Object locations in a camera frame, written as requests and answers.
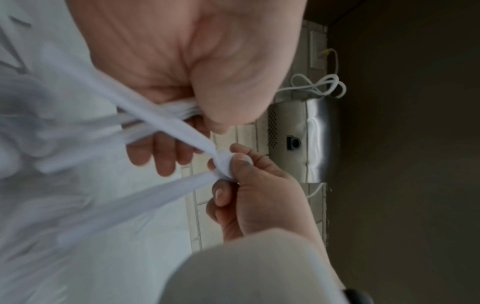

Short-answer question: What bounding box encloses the person's left hand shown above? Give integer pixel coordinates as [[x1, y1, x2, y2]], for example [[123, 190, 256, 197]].
[[65, 0, 312, 178]]

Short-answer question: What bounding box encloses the brown partition panel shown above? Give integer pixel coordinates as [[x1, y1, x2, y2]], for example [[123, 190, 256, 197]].
[[299, 0, 480, 304]]

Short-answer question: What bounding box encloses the white cable with yellow plug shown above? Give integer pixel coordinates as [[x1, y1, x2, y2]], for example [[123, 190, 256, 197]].
[[317, 48, 341, 77]]

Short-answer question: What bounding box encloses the person's right hand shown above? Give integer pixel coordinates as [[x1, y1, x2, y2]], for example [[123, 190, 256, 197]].
[[205, 143, 332, 254]]

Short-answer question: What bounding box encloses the bunch of white plastic spoons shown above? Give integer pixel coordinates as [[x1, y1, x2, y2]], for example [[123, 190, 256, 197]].
[[39, 44, 236, 247]]

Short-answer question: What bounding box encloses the thick white dispenser cord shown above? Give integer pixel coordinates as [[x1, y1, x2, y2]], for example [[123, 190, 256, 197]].
[[304, 181, 329, 201]]

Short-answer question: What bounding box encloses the white wall outlet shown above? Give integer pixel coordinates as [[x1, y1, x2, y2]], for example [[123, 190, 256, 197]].
[[308, 29, 329, 71]]

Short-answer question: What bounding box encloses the steel wall dispenser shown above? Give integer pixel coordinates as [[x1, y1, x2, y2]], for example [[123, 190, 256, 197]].
[[266, 98, 342, 184]]

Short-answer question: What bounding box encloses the white power cord with plug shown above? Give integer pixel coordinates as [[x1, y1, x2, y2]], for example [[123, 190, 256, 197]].
[[275, 73, 349, 100]]

